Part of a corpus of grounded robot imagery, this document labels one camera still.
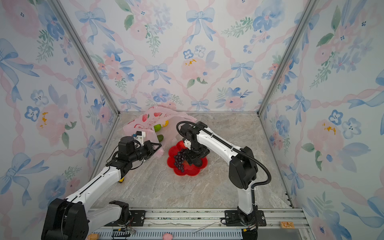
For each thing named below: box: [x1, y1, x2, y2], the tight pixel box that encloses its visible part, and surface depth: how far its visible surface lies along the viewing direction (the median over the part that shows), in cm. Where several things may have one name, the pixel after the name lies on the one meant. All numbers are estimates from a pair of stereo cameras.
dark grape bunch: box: [174, 150, 185, 173], surface depth 92 cm
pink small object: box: [163, 232, 173, 240], surface depth 70 cm
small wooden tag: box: [279, 221, 295, 229], surface depth 73 cm
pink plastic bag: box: [123, 106, 197, 155], surface depth 99 cm
